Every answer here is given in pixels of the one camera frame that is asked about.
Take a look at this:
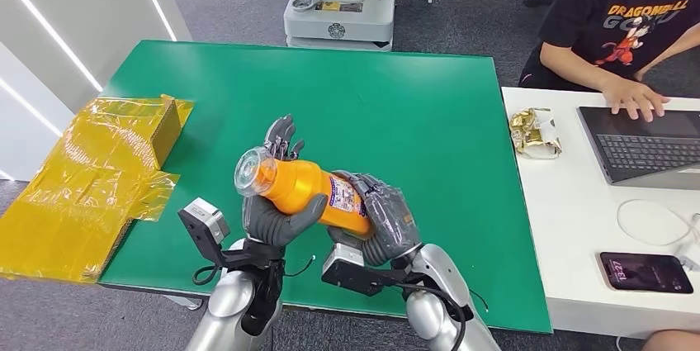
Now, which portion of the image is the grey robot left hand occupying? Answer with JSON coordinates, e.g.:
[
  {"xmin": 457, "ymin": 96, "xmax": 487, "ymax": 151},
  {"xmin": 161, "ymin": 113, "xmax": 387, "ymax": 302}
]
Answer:
[{"xmin": 242, "ymin": 114, "xmax": 329, "ymax": 249}]

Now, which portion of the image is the yellow taped cardboard box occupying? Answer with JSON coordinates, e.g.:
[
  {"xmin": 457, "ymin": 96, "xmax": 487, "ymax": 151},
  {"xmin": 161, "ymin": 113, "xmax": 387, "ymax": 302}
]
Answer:
[{"xmin": 0, "ymin": 93, "xmax": 196, "ymax": 286}]

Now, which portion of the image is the orange bottle with printed label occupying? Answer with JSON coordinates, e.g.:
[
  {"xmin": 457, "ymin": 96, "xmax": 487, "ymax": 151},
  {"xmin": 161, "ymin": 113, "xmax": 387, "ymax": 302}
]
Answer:
[{"xmin": 234, "ymin": 145, "xmax": 374, "ymax": 238}]

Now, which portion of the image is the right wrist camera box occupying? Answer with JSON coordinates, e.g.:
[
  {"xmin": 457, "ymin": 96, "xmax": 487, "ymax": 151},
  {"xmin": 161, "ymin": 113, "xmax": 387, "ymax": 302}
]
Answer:
[{"xmin": 320, "ymin": 243, "xmax": 404, "ymax": 298}]

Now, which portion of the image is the person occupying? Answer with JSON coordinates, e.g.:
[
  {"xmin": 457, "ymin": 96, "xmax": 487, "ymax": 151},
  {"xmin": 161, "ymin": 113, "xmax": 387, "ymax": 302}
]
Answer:
[
  {"xmin": 518, "ymin": 0, "xmax": 700, "ymax": 123},
  {"xmin": 638, "ymin": 329, "xmax": 700, "ymax": 351}
]

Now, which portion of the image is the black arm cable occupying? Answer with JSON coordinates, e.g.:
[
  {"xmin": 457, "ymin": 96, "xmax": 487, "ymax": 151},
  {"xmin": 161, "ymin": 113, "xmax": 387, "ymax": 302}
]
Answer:
[
  {"xmin": 392, "ymin": 279, "xmax": 475, "ymax": 351},
  {"xmin": 192, "ymin": 254, "xmax": 319, "ymax": 287}
]

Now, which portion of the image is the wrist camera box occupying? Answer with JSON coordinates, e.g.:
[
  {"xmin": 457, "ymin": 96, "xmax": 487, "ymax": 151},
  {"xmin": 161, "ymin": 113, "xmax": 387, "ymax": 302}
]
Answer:
[
  {"xmin": 177, "ymin": 197, "xmax": 245, "ymax": 271},
  {"xmin": 320, "ymin": 243, "xmax": 404, "ymax": 298}
]

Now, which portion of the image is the white cable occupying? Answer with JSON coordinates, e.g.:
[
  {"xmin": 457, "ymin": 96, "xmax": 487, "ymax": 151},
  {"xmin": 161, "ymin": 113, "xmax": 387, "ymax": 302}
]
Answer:
[{"xmin": 615, "ymin": 198, "xmax": 700, "ymax": 273}]

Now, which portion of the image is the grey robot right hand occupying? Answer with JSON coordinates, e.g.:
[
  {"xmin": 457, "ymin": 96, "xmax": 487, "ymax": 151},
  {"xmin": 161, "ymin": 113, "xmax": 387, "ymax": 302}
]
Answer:
[{"xmin": 327, "ymin": 170, "xmax": 423, "ymax": 268}]

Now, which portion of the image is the person's right hand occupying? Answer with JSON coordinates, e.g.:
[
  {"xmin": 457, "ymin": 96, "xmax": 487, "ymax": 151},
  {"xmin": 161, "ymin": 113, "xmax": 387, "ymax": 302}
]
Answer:
[{"xmin": 603, "ymin": 78, "xmax": 672, "ymax": 123}]

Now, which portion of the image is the white desk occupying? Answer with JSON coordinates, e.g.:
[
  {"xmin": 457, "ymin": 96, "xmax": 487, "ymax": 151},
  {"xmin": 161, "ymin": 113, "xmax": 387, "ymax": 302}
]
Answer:
[{"xmin": 500, "ymin": 86, "xmax": 700, "ymax": 339}]

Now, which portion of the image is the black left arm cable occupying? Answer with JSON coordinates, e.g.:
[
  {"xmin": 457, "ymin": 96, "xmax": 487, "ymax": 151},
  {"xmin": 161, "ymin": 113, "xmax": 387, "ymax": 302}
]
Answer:
[{"xmin": 192, "ymin": 254, "xmax": 319, "ymax": 287}]

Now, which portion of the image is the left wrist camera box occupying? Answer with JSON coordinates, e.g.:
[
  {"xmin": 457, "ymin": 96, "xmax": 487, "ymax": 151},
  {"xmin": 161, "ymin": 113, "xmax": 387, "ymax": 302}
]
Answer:
[{"xmin": 177, "ymin": 197, "xmax": 245, "ymax": 271}]

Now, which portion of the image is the green table mat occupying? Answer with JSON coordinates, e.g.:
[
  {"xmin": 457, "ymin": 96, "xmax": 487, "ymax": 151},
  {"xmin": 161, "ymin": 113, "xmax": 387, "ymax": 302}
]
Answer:
[{"xmin": 98, "ymin": 39, "xmax": 554, "ymax": 335}]

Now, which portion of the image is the black phone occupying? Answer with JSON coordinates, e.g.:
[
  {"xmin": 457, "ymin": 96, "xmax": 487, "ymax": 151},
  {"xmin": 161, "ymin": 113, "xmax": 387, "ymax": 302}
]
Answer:
[{"xmin": 598, "ymin": 250, "xmax": 695, "ymax": 296}]

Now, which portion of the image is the gold foil wrapper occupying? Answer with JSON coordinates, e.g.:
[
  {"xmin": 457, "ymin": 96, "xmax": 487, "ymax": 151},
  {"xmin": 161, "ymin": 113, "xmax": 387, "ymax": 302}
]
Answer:
[{"xmin": 508, "ymin": 107, "xmax": 564, "ymax": 161}]

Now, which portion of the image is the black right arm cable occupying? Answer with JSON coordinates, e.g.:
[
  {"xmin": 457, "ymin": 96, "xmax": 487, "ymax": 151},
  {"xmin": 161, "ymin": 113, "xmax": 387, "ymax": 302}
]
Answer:
[{"xmin": 392, "ymin": 279, "xmax": 475, "ymax": 351}]

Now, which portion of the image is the dark grey laptop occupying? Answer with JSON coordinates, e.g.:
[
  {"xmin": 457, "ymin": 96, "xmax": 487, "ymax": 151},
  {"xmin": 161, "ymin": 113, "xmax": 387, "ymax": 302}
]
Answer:
[{"xmin": 576, "ymin": 105, "xmax": 700, "ymax": 192}]

